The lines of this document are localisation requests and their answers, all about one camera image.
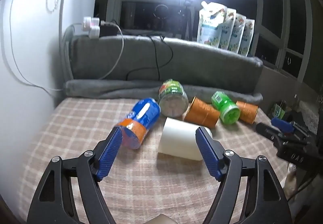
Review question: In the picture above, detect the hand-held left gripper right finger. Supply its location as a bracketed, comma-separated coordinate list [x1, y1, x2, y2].
[195, 126, 293, 224]

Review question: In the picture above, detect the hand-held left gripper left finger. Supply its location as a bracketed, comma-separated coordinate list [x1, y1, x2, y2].
[26, 126, 124, 224]

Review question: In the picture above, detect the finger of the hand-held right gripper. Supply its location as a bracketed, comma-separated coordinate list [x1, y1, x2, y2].
[271, 117, 296, 134]
[255, 122, 285, 143]

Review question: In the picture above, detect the white cup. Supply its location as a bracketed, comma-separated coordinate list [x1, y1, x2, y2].
[158, 117, 213, 162]

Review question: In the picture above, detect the person's right forearm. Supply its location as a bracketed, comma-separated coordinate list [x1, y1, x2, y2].
[283, 163, 299, 198]

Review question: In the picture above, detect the orange paper cup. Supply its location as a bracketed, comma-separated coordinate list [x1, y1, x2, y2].
[183, 96, 220, 129]
[236, 101, 259, 124]

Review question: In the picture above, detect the blue and orange cup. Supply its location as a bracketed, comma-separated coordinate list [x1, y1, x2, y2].
[112, 98, 161, 150]

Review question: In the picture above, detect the green packet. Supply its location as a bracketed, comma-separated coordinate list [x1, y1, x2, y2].
[271, 102, 287, 119]

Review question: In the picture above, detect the green can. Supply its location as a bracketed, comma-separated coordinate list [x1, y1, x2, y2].
[211, 91, 241, 124]

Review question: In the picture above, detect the plaid cloth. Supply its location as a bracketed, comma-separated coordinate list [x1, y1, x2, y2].
[19, 97, 290, 224]

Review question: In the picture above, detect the grey rolled blanket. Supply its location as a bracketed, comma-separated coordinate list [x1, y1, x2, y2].
[64, 79, 263, 104]

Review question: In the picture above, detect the grey backrest cushion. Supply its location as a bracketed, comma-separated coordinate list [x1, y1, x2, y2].
[69, 35, 263, 88]

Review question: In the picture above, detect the white refill pouch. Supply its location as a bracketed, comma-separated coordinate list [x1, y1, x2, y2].
[228, 13, 247, 54]
[219, 8, 237, 50]
[197, 1, 228, 46]
[238, 19, 255, 57]

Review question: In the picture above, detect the black power strip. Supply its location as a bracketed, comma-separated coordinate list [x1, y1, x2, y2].
[99, 21, 120, 37]

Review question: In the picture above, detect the black tripod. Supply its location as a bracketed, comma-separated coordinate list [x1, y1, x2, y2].
[174, 0, 194, 41]

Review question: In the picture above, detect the black cable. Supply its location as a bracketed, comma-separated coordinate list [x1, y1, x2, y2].
[126, 35, 174, 81]

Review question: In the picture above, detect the white charger cable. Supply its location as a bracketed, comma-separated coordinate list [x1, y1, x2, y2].
[97, 22, 124, 81]

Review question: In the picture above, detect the thin white cable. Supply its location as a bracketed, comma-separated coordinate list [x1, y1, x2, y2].
[4, 0, 63, 92]

